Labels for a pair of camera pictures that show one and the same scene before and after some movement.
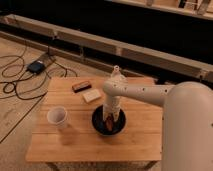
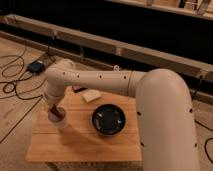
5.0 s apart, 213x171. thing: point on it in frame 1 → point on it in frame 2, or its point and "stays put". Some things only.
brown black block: (81, 86) stays put
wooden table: (63, 129) stays put
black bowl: (99, 123) stays put
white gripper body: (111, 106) → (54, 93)
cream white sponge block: (91, 95) stays put
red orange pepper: (109, 123) → (56, 113)
